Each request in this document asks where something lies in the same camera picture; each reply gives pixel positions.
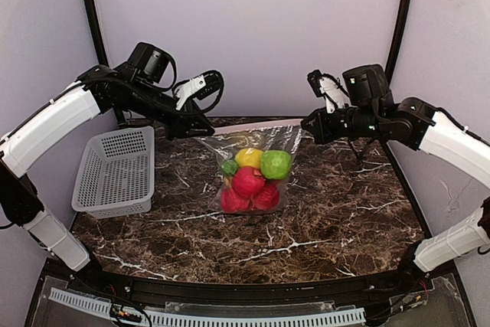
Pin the black frame post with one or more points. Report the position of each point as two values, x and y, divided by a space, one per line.
395 45
95 32

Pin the white plastic basket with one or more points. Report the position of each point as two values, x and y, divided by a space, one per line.
116 176

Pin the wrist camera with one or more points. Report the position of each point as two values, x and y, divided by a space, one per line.
329 88
200 87

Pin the black left frame post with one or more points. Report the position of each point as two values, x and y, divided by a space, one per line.
95 32

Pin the clear zip top bag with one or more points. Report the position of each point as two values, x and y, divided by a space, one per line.
227 141

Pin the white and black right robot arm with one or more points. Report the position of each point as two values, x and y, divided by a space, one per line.
361 105

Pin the black front rail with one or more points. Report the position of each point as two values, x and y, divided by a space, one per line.
371 290

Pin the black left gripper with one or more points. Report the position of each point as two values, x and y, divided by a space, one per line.
185 125

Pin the white slotted cable duct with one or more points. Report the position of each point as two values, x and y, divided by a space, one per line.
189 315

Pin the yellow toy lemon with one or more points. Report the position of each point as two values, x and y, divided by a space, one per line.
249 157

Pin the red toy fruit front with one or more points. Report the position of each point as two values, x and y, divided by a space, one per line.
267 199

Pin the red toy apple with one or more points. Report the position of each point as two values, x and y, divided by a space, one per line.
231 202

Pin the green toy cucumber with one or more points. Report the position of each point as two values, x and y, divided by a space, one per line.
229 168

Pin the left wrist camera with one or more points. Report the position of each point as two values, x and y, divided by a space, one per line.
200 87

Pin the red toy tomato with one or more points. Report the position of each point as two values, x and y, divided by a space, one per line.
247 182

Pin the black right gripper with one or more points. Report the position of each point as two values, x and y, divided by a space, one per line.
323 128

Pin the black right frame post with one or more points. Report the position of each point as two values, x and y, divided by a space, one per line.
395 45

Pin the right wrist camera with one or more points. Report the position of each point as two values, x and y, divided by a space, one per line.
329 88

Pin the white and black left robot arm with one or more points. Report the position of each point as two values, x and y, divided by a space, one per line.
132 86

